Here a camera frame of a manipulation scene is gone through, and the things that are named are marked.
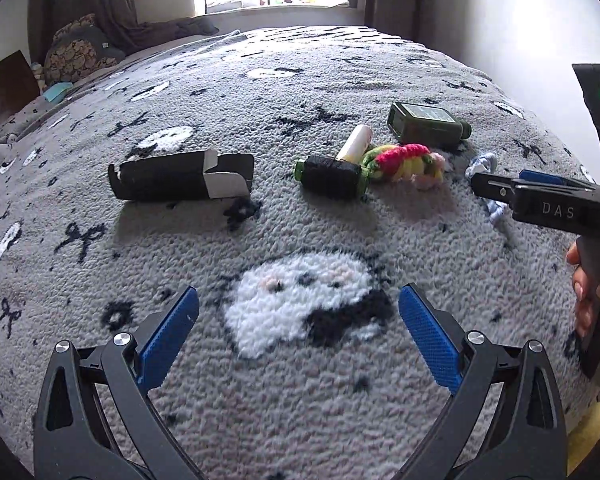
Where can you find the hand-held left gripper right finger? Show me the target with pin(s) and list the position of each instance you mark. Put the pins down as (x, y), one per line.
(427, 332)

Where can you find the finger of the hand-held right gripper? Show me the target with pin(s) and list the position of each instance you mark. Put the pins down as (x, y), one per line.
(492, 187)
(555, 180)

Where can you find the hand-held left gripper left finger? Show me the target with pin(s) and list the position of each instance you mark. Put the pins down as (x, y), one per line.
(172, 330)

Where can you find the white blue wrapper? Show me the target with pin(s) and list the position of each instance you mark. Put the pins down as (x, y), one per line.
(482, 162)

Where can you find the person's right hand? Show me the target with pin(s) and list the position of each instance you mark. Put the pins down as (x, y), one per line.
(586, 300)

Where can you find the colourful knitted toy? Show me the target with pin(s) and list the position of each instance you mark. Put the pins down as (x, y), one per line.
(405, 162)

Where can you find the dark green flat bottle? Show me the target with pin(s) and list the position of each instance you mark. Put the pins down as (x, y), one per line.
(422, 122)

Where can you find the grey printed blanket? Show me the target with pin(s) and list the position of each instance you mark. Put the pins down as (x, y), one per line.
(205, 240)

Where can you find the white tube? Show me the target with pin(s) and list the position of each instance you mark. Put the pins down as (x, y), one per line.
(356, 142)

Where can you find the black open carton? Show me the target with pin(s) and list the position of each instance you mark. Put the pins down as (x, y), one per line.
(160, 177)

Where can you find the teal packet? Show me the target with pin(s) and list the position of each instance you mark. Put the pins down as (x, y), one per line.
(57, 92)

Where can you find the row of small windowsill figurines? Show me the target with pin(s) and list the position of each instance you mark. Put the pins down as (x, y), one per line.
(280, 0)

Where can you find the brown patterned cushion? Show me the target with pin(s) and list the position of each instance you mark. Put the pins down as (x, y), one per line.
(77, 52)

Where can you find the wooden headboard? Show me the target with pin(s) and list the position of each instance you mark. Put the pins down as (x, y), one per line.
(7, 87)

